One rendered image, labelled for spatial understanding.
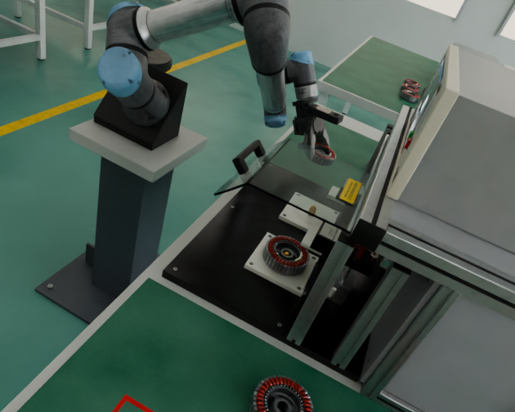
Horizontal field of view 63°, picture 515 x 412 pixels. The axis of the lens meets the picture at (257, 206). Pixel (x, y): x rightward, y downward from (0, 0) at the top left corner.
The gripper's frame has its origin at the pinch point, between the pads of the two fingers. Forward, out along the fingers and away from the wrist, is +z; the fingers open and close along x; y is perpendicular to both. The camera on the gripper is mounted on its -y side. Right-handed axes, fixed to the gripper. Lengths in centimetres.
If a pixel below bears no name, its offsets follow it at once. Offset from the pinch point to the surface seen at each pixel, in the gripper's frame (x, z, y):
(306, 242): 54, 7, -23
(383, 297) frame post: 67, 10, -45
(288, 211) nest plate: 33.5, 7.9, -5.6
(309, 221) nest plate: 32.0, 11.2, -10.9
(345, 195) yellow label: 59, -6, -36
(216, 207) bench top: 46.6, 2.3, 9.8
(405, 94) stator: -133, -3, 11
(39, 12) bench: -60, -102, 246
